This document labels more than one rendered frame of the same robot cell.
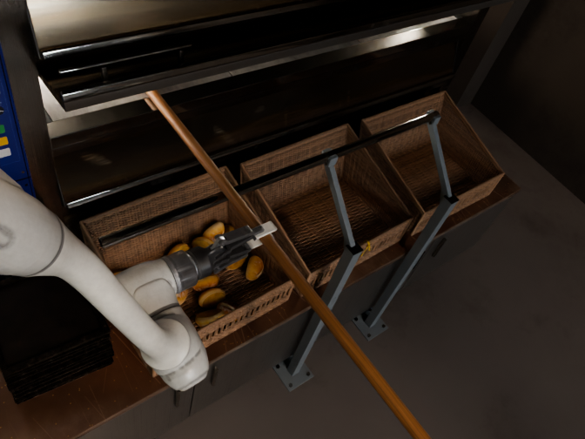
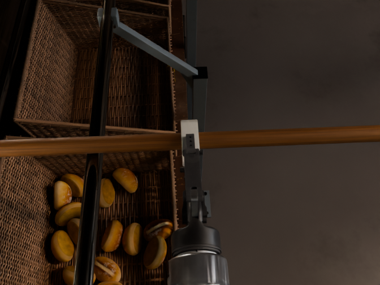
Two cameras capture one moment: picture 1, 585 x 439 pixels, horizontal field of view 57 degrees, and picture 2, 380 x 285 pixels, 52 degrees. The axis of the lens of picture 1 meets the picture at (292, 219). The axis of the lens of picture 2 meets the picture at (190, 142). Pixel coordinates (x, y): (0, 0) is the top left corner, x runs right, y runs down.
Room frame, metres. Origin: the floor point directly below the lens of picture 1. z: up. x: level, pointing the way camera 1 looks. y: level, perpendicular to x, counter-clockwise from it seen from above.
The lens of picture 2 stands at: (0.58, 0.31, 1.79)
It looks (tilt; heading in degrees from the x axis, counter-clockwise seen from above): 58 degrees down; 318
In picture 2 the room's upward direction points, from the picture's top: straight up
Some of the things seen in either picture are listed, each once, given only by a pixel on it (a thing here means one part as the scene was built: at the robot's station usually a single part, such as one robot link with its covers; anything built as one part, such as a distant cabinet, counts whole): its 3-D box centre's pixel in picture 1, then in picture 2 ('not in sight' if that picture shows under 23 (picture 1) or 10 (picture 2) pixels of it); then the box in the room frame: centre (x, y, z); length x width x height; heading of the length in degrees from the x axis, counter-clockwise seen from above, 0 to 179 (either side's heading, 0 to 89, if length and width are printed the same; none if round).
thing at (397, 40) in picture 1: (305, 67); not in sight; (1.65, 0.13, 1.16); 1.80 x 0.06 x 0.04; 140
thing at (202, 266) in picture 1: (207, 259); (195, 228); (0.73, 0.16, 1.20); 0.09 x 0.07 x 0.08; 140
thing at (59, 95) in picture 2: (326, 204); (106, 75); (1.47, -0.11, 0.72); 0.56 x 0.49 x 0.28; 142
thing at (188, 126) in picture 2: (262, 230); (190, 137); (0.85, 0.06, 1.21); 0.07 x 0.03 x 0.01; 140
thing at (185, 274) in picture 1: (179, 271); (198, 276); (0.67, 0.21, 1.20); 0.09 x 0.06 x 0.09; 50
